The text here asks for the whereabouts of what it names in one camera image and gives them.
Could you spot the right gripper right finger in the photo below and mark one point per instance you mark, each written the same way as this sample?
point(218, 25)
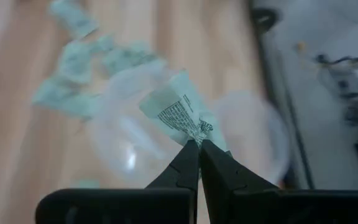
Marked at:
point(225, 180)

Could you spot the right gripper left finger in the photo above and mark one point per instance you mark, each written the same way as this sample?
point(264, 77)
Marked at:
point(179, 174)

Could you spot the green packet with printed label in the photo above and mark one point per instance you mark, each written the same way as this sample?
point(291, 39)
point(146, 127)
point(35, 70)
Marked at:
point(172, 105)

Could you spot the clear plastic cup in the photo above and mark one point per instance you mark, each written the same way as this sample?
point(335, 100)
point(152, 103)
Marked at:
point(253, 130)
point(126, 146)

